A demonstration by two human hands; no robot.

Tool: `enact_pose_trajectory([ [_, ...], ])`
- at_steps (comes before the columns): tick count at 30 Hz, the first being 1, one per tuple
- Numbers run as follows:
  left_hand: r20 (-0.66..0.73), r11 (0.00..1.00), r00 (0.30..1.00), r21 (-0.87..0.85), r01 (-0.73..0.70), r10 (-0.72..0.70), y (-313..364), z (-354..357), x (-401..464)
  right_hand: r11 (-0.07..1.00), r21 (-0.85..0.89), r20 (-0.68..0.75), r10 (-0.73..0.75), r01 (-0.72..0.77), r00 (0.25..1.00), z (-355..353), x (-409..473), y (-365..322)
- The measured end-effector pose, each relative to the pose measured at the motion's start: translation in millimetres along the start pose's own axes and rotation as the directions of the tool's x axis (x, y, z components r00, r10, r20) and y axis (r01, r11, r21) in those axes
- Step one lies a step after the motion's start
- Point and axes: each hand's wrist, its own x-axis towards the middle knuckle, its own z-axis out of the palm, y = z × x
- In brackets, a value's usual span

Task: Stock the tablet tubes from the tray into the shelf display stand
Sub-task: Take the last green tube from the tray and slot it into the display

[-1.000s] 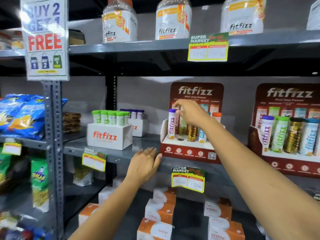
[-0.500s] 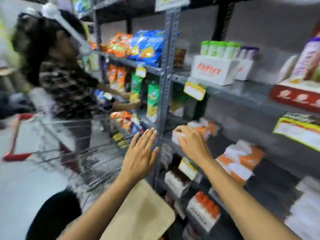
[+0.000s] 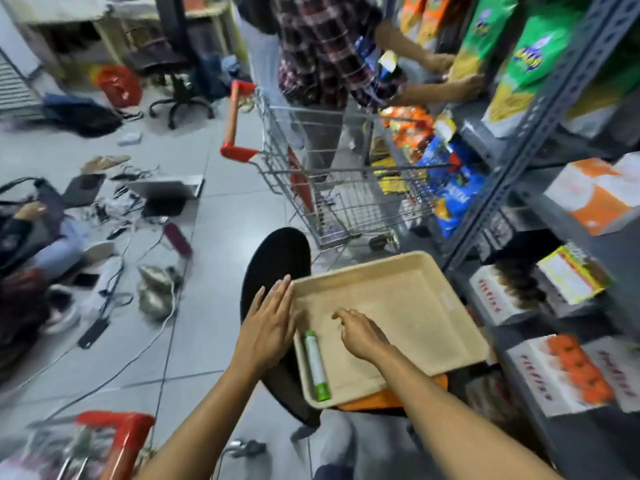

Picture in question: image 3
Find orange tray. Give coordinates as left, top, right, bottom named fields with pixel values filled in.
left=337, top=374, right=450, bottom=412

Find silver shiny bag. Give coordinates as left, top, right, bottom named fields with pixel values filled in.
left=137, top=264, right=184, bottom=321

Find white box red print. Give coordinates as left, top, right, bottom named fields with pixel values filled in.
left=582, top=337, right=640, bottom=414

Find black round stool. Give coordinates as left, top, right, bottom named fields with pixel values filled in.
left=239, top=227, right=322, bottom=429

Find red plastic bag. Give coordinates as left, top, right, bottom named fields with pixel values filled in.
left=94, top=64, right=144, bottom=110

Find white box brown sweets picture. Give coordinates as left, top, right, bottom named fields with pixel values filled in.
left=468, top=264, right=547, bottom=326

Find person's right forearm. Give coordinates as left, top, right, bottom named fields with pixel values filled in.
left=371, top=342, right=563, bottom=480

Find yellow and white box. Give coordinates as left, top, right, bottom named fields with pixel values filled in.
left=536, top=243, right=610, bottom=306

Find person's grey trousers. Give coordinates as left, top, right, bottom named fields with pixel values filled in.
left=292, top=409, right=453, bottom=480

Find blue snack packet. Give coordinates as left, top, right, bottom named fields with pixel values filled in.
left=432, top=167, right=487, bottom=239
left=416, top=137, right=473, bottom=188

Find black phone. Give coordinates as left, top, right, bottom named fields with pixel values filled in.
left=77, top=317, right=110, bottom=350

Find white and green tube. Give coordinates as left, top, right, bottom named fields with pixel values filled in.
left=302, top=330, right=332, bottom=403

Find silver laptop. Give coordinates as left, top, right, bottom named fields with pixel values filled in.
left=127, top=174, right=205, bottom=218

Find black office chair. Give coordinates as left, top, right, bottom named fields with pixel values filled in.
left=122, top=0, right=217, bottom=131

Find maroon flat case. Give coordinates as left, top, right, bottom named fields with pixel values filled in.
left=162, top=222, right=194, bottom=259

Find orange snack bag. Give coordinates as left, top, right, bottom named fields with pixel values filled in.
left=399, top=0, right=455, bottom=48

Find yellow snack packet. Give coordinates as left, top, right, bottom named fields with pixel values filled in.
left=371, top=157, right=411, bottom=195

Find orange snack packet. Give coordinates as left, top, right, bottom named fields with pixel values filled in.
left=379, top=105, right=435, bottom=164

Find dark blue bag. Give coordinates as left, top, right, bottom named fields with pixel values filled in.
left=42, top=93, right=124, bottom=139

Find white box orange sweets picture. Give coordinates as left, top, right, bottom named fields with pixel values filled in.
left=507, top=334, right=617, bottom=418

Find person's left hand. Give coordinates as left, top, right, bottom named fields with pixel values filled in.
left=234, top=275, right=300, bottom=378

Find beige plastic tray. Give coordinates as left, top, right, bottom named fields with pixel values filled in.
left=291, top=251, right=491, bottom=410

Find black cable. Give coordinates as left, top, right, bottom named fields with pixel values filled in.
left=45, top=275, right=183, bottom=420

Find grey metal shelf rack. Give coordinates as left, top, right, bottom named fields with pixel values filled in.
left=385, top=0, right=640, bottom=480

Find beige sandals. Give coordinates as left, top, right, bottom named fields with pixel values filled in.
left=81, top=154, right=132, bottom=175

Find green and yellow snack bag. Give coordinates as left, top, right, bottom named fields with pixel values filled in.
left=447, top=0, right=519, bottom=83
left=482, top=0, right=587, bottom=139
left=561, top=42, right=640, bottom=141

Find orange and white box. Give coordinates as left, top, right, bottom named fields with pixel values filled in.
left=543, top=152, right=640, bottom=237

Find person's left forearm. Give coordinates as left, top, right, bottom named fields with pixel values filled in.
left=135, top=362, right=263, bottom=480

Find metal shopping cart red handle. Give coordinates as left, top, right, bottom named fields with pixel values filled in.
left=0, top=411, right=156, bottom=480
left=219, top=80, right=453, bottom=256

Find wooden table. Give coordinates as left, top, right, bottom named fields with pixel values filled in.
left=2, top=0, right=236, bottom=85

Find person's right hand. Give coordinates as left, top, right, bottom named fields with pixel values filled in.
left=332, top=308, right=397, bottom=365

